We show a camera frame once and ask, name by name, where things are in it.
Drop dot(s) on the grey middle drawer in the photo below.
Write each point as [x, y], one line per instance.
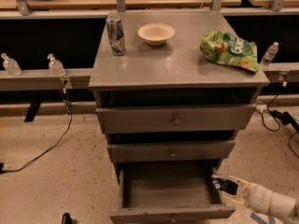
[177, 151]

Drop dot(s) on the clear pump bottle far left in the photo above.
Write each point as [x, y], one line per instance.
[10, 65]

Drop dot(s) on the grey open bottom drawer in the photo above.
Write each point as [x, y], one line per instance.
[168, 192]

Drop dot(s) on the grey top drawer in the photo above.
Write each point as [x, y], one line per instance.
[174, 118]

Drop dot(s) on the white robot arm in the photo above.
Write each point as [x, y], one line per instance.
[283, 207]

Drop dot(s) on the black object floor bottom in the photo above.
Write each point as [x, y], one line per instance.
[66, 219]

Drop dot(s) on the dark blue rxbar wrapper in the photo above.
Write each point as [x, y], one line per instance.
[224, 184]

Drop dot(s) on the tall drink can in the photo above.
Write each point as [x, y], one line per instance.
[115, 34]

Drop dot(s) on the green snack bag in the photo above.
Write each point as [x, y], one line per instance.
[226, 49]

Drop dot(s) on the clear pump bottle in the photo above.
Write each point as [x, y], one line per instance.
[55, 66]
[10, 65]

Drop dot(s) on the grey wooden drawer cabinet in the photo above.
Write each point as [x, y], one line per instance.
[175, 73]

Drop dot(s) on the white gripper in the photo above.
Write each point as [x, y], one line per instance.
[259, 199]

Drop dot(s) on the grey metal rail shelf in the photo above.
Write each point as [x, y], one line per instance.
[44, 80]

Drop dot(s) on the white paper bowl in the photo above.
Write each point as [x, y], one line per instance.
[156, 34]

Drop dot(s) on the clear water bottle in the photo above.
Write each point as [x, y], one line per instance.
[269, 55]

